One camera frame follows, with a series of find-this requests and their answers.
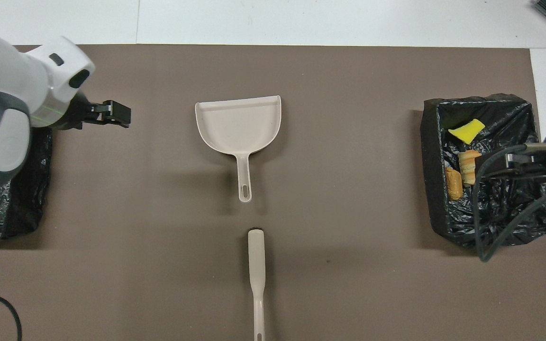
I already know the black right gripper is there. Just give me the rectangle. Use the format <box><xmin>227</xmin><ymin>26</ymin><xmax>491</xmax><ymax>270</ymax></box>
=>
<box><xmin>475</xmin><ymin>142</ymin><xmax>546</xmax><ymax>182</ymax></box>

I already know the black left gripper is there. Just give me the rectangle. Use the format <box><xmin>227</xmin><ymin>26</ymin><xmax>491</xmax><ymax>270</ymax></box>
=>
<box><xmin>57</xmin><ymin>91</ymin><xmax>132</xmax><ymax>131</ymax></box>

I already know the striped croissant piece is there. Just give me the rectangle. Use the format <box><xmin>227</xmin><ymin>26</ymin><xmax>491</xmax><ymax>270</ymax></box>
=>
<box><xmin>458</xmin><ymin>150</ymin><xmax>483</xmax><ymax>186</ymax></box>

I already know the brown bread roll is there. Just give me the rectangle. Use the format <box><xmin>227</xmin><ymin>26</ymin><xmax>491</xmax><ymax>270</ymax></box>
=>
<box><xmin>445</xmin><ymin>167</ymin><xmax>464</xmax><ymax>201</ymax></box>

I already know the yellow sponge piece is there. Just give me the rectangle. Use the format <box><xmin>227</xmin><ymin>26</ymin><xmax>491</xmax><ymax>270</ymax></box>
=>
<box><xmin>447</xmin><ymin>118</ymin><xmax>486</xmax><ymax>145</ymax></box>

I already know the beige plastic dustpan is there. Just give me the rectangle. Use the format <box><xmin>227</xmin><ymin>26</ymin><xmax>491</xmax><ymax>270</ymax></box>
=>
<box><xmin>195</xmin><ymin>95</ymin><xmax>282</xmax><ymax>203</ymax></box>

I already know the beige hand brush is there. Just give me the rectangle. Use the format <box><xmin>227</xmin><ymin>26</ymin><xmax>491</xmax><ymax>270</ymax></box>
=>
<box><xmin>247</xmin><ymin>228</ymin><xmax>266</xmax><ymax>341</ymax></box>

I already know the black bag lined bin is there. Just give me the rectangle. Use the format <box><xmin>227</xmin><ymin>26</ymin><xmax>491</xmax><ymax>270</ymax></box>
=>
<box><xmin>0</xmin><ymin>127</ymin><xmax>53</xmax><ymax>240</ymax></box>
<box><xmin>420</xmin><ymin>93</ymin><xmax>546</xmax><ymax>249</ymax></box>

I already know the brown table mat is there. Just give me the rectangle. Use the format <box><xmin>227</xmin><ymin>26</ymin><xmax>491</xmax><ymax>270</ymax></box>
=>
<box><xmin>0</xmin><ymin>45</ymin><xmax>546</xmax><ymax>341</ymax></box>

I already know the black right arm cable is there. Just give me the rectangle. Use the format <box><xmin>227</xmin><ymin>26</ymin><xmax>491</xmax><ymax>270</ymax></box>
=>
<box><xmin>472</xmin><ymin>142</ymin><xmax>546</xmax><ymax>263</ymax></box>

